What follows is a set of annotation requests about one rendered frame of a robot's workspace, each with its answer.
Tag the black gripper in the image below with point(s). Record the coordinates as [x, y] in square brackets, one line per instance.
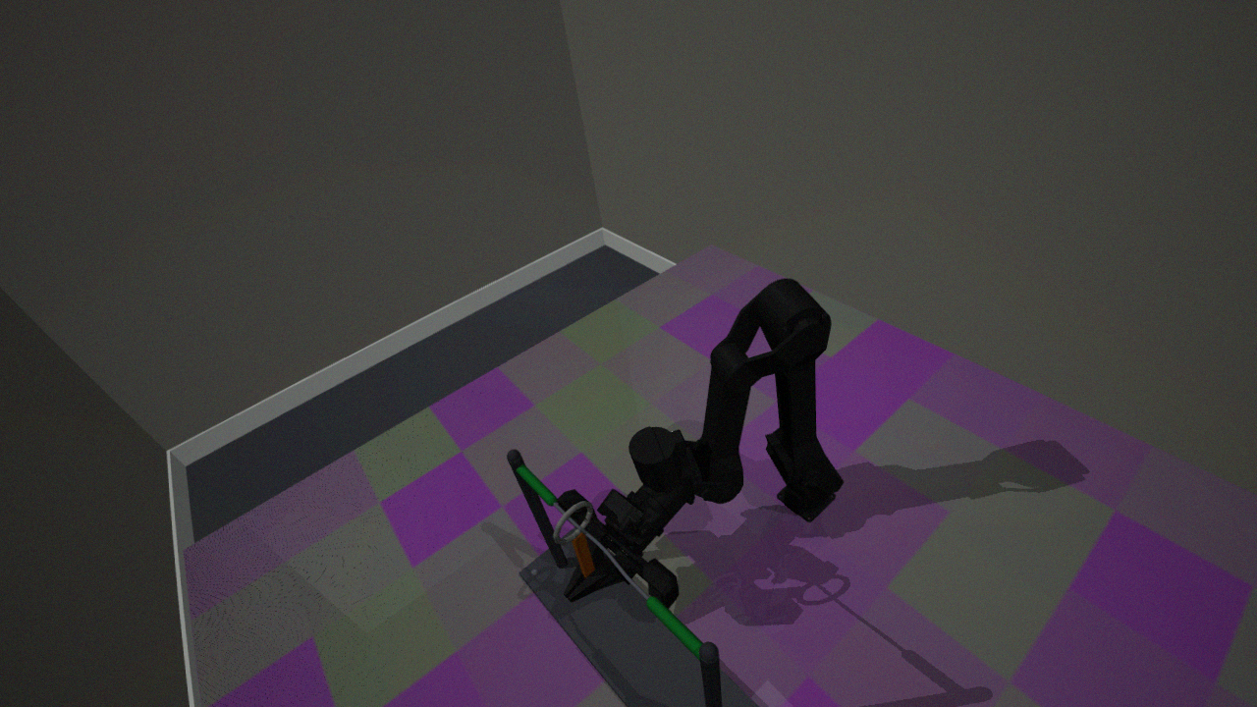
[661, 582]

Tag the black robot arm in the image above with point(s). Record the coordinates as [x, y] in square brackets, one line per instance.
[673, 470]

